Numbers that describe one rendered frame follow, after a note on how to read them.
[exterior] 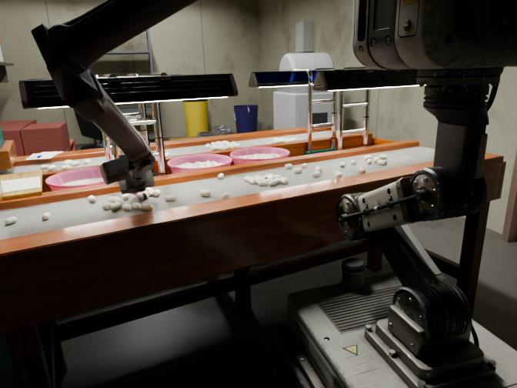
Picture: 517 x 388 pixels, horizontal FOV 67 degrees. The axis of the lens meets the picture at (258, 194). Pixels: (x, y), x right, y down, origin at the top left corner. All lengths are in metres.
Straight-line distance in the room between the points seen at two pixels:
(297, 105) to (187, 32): 3.82
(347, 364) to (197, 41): 6.84
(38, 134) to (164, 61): 2.68
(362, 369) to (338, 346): 0.09
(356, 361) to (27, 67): 7.02
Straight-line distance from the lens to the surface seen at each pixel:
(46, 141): 5.69
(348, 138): 2.22
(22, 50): 7.52
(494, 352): 1.14
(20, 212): 1.36
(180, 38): 7.42
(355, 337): 1.08
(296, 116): 4.02
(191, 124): 6.82
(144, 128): 1.69
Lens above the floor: 1.12
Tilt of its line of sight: 17 degrees down
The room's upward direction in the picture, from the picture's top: 2 degrees counter-clockwise
